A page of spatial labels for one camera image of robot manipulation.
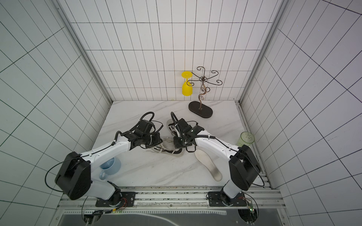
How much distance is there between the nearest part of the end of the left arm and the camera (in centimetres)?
62

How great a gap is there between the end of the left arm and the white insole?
1.03 ft

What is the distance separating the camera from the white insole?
0.82 m
